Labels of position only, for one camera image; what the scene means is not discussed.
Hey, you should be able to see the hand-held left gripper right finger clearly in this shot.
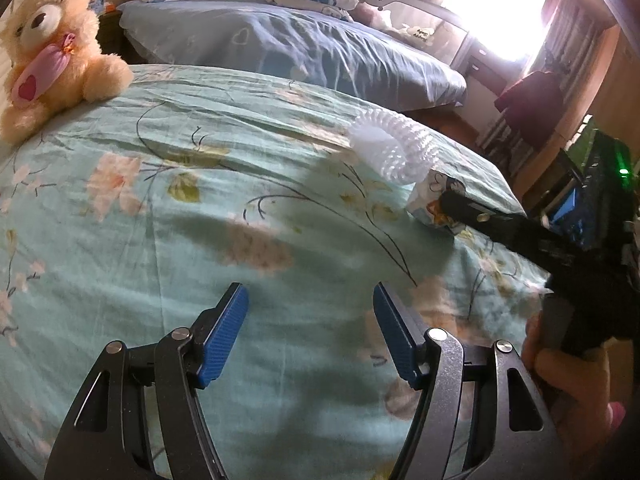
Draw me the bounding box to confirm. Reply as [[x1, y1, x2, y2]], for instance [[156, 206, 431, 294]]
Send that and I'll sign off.
[[372, 281, 574, 480]]

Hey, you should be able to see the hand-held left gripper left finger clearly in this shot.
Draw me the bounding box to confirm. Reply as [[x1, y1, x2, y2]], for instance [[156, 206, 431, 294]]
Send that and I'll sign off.
[[44, 282, 250, 480]]

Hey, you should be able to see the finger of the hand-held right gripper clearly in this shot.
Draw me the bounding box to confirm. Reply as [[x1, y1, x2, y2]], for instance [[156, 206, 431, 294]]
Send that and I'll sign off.
[[437, 189, 553, 273]]

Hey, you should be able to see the white printed plastic packet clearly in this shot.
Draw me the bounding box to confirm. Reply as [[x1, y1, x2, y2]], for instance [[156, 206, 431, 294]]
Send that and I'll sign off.
[[406, 170, 469, 235]]

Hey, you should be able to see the person's right hand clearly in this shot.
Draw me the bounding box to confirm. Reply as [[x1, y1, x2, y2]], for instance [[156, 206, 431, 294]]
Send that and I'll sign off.
[[522, 305, 617, 461]]

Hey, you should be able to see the white ribbed plastic cup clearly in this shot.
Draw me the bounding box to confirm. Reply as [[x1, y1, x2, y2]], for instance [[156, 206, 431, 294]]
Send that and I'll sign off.
[[347, 107, 441, 182]]

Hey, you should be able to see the dark red coat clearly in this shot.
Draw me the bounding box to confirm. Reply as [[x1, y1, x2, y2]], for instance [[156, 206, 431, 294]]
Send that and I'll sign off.
[[495, 70, 567, 145]]

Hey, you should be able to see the green floral bed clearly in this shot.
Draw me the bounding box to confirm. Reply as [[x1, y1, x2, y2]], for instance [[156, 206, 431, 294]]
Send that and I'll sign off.
[[0, 62, 551, 480]]

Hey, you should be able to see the blue bed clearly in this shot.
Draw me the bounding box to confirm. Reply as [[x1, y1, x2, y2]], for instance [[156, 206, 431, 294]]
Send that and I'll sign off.
[[117, 0, 468, 113]]

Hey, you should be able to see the dark wooden nightstand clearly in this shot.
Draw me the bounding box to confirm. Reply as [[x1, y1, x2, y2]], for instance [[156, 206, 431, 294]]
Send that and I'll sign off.
[[95, 7, 137, 65]]

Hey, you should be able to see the cream teddy bear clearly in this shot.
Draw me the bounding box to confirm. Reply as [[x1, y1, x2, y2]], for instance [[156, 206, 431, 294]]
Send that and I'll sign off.
[[0, 0, 135, 144]]

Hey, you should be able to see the grey bed guard rail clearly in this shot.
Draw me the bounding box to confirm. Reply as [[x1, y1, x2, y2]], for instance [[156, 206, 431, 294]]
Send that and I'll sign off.
[[345, 0, 472, 70]]

